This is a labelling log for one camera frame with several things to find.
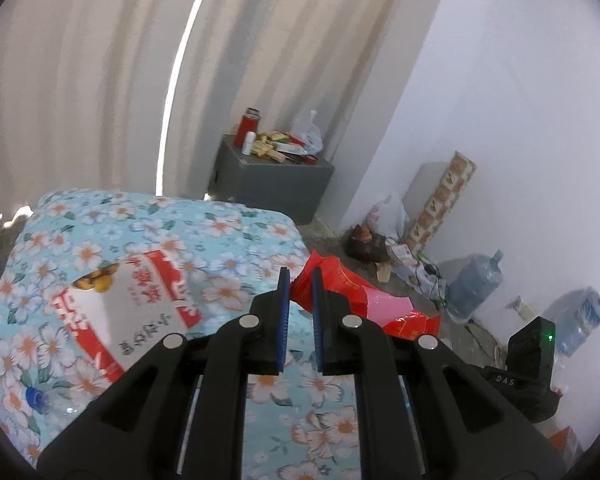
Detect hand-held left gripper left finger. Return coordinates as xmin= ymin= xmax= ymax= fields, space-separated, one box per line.
xmin=36 ymin=267 xmax=291 ymax=480

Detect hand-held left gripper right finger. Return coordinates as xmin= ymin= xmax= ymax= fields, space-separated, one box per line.
xmin=311 ymin=266 xmax=567 ymax=480

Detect red plastic bag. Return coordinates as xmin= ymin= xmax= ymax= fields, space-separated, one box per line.
xmin=290 ymin=251 xmax=442 ymax=343

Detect blue water jug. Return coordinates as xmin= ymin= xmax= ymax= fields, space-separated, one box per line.
xmin=447 ymin=250 xmax=505 ymax=321
xmin=550 ymin=287 xmax=600 ymax=361

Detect white plastic bag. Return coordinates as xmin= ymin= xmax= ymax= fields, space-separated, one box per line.
xmin=365 ymin=194 xmax=408 ymax=241

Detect grey cabinet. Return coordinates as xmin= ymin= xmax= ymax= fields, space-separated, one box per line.
xmin=207 ymin=133 xmax=336 ymax=226

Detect checkered cardboard box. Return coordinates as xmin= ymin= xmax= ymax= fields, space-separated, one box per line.
xmin=405 ymin=151 xmax=477 ymax=251

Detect white and red sack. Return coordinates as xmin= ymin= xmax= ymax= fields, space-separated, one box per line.
xmin=52 ymin=247 xmax=203 ymax=386

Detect pile of yellow snacks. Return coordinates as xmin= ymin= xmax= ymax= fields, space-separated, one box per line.
xmin=252 ymin=130 xmax=301 ymax=163

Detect red thermos flask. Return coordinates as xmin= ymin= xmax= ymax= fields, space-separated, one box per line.
xmin=234 ymin=107 xmax=261 ymax=148

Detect beige curtain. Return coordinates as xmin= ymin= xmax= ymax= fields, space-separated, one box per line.
xmin=0 ymin=0 xmax=456 ymax=221

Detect floor cables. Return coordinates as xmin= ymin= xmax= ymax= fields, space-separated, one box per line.
xmin=415 ymin=255 xmax=451 ymax=306

